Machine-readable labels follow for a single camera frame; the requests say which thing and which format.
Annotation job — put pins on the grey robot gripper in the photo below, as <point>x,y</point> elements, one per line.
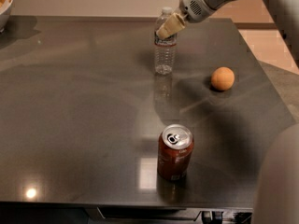
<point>193,7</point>

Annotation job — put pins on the clear plastic water bottle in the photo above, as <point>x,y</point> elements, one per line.
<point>165,49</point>

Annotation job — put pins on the orange fruit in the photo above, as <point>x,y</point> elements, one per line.
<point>223,79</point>

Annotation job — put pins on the brown soda can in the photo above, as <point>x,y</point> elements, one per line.
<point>175,146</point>

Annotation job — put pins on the white bowl with food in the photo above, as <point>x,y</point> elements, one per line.
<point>5,10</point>

